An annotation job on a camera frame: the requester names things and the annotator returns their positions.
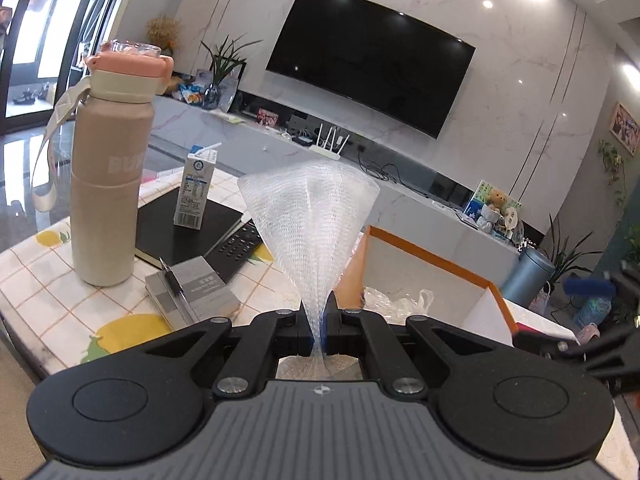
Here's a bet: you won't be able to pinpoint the black framed glass door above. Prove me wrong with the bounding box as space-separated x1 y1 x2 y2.
0 0 136 136

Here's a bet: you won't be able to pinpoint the green picture card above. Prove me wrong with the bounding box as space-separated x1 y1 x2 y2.
462 180 523 231

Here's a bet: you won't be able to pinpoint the black wall television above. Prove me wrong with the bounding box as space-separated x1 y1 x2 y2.
265 0 477 140

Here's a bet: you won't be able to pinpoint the black cables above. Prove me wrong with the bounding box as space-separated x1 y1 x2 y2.
357 147 436 193

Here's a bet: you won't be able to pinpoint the black remote control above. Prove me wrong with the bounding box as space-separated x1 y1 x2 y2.
202 220 264 285

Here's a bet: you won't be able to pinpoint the dried flowers in dark vase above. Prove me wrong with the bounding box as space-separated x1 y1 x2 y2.
146 15 182 58

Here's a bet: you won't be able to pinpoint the orange-rimmed white bin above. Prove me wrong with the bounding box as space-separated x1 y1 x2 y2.
332 225 518 348

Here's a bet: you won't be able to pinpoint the blue water jug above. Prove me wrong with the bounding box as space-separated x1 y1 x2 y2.
574 296 615 330

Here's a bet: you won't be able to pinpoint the framed wall picture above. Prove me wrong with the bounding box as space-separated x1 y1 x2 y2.
609 102 640 157

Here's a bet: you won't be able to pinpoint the hanging vine plant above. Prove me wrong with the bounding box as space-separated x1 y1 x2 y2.
597 140 631 211

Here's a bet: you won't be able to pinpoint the black notebook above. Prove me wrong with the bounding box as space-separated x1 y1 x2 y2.
134 186 244 268

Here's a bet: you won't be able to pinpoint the blue-grey trash bin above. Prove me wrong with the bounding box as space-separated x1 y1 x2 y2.
499 247 557 308

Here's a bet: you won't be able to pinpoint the leafy green plant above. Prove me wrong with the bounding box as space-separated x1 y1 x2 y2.
620 220 640 271

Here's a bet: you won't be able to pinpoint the black pen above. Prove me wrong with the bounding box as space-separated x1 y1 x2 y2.
159 256 193 321

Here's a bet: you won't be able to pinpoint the clear plastic bag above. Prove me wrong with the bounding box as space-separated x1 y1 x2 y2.
361 286 433 322

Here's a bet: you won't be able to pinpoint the white foam mesh net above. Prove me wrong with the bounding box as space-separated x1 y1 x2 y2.
236 160 382 381

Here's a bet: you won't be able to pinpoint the white lace tablecloth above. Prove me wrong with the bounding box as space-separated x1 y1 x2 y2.
502 297 640 480

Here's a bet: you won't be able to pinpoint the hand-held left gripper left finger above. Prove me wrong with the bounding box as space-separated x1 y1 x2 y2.
120 307 315 397

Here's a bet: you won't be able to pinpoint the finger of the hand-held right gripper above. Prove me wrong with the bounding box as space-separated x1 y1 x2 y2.
514 332 587 362
562 260 640 311

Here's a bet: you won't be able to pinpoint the white router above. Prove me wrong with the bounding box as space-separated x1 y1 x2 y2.
308 126 351 158

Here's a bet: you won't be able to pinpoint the beige bottle with pink lid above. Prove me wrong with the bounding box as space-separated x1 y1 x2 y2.
31 40 175 288

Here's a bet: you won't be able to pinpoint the grey marble television console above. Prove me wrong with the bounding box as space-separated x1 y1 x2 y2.
150 91 546 306

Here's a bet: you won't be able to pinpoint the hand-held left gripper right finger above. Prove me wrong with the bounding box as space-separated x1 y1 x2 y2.
322 301 512 397

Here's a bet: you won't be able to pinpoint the long-leaved potted plant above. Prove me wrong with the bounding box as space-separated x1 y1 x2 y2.
545 212 608 281

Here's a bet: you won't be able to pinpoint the small woven bag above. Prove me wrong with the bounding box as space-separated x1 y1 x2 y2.
530 281 551 313

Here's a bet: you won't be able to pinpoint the grey card box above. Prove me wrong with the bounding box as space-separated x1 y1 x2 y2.
145 255 241 332

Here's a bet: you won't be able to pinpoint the checked lemon print tablecloth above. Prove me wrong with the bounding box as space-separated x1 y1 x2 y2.
0 162 311 386

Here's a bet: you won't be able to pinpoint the pile of snack bags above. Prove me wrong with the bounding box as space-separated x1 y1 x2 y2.
167 70 211 106

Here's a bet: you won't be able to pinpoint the teddy bear bouquet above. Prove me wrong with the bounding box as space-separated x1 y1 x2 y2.
477 187 507 233

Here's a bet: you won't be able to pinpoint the green plant in glass vase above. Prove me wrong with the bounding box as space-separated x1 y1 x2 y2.
200 35 263 111

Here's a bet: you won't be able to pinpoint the beige sofa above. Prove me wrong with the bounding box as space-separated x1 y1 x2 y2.
0 330 51 480

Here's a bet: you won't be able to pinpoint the white and blue milk carton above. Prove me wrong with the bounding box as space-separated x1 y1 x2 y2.
172 142 222 231

